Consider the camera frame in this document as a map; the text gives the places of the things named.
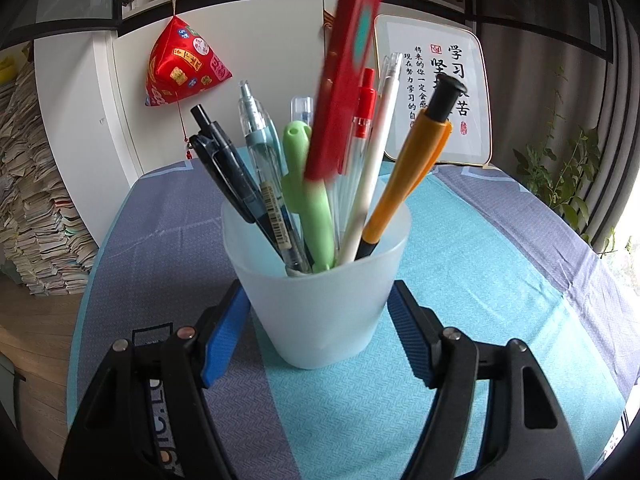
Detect translucent white cup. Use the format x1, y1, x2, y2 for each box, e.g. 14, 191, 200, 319
221, 200, 412, 371

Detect medal with striped ribbon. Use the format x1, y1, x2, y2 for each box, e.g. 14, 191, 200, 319
322, 7, 341, 41

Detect yellow plush toy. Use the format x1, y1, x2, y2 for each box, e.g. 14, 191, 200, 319
0, 42, 21, 86

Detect green potted plant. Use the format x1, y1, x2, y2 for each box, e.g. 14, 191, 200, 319
512, 60, 631, 258

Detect green cactus pen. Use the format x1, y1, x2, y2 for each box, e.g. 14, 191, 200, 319
281, 120, 335, 271

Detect grey curtain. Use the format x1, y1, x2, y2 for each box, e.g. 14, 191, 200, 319
565, 0, 640, 241

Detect blue and grey tablecloth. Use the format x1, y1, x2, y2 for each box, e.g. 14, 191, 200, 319
65, 147, 628, 480

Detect grey bed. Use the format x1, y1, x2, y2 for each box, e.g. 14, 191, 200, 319
0, 355, 26, 431

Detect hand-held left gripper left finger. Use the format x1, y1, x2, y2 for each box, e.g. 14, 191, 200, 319
57, 280, 251, 480

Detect red ruler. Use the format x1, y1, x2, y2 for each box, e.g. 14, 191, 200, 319
304, 0, 392, 183

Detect tall piles of books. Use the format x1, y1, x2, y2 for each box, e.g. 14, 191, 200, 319
0, 60, 101, 297

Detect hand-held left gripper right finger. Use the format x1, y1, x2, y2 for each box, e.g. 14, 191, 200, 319
387, 280, 586, 480

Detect yellow pen with black tip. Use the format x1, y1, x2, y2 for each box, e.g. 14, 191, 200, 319
355, 74, 466, 261

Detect framed calligraphy board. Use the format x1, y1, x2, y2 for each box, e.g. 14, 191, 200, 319
372, 12, 493, 167

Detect white bookshelf cabinet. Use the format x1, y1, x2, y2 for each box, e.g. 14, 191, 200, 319
0, 0, 616, 191

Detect red pyramid hanging ornament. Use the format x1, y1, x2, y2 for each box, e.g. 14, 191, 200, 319
145, 15, 234, 161

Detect clear cap blue pen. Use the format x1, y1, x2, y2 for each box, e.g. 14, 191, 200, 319
290, 96, 315, 126

